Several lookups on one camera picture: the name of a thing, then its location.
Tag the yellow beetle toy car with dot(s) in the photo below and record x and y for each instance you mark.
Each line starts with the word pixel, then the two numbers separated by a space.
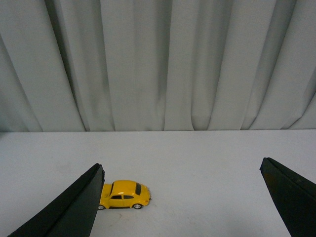
pixel 124 194

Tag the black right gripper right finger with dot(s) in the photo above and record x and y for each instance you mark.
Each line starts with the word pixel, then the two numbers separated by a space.
pixel 294 197

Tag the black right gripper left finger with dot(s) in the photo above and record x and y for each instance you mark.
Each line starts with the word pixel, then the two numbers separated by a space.
pixel 72 213

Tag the white pleated curtain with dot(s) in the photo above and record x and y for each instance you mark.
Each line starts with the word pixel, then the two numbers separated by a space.
pixel 157 65

